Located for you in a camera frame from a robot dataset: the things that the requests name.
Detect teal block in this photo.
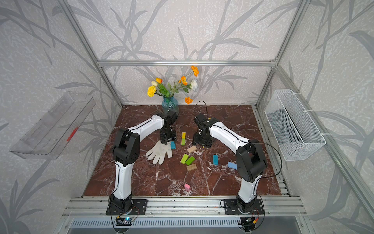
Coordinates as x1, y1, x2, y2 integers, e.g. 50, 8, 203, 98
213, 155, 219, 165
170, 141, 176, 149

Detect light wood block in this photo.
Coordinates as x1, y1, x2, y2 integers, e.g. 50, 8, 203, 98
188, 146, 197, 154

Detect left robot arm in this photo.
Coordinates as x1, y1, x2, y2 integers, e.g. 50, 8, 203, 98
110, 111, 178, 211

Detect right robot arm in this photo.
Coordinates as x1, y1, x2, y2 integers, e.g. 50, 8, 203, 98
193, 114, 268, 213

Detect white cotton glove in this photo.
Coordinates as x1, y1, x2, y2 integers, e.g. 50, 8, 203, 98
146, 141, 172, 165

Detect dark green block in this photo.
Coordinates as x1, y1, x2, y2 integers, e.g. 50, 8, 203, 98
186, 157, 195, 166

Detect lime green block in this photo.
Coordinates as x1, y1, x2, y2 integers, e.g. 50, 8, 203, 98
180, 154, 189, 164

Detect blue glass vase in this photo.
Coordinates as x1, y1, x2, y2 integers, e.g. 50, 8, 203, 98
162, 97, 179, 115

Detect dark wood block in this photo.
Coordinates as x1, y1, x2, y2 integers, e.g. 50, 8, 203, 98
187, 164, 197, 172

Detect light blue block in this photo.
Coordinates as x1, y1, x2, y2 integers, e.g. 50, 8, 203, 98
228, 162, 237, 170

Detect artificial flowers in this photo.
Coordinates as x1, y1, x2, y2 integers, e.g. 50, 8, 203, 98
147, 65, 199, 105

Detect right circuit board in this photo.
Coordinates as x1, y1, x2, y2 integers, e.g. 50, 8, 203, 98
238, 217, 259, 229

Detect circuit board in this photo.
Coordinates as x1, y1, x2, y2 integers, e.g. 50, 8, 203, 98
238, 217, 259, 229
115, 216, 137, 227

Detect left circuit board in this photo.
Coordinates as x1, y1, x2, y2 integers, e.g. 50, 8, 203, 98
115, 216, 137, 227

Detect clear plastic shelf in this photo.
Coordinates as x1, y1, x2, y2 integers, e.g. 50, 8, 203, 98
10, 92, 96, 160

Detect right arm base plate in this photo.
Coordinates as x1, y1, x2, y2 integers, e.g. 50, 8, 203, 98
222, 198, 265, 215

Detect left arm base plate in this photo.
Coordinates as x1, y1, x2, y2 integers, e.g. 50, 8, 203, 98
105, 199, 148, 216

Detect white wire basket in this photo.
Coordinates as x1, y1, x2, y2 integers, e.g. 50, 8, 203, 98
265, 89, 326, 161

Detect aluminium frame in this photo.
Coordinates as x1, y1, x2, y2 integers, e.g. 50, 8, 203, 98
55, 0, 374, 234

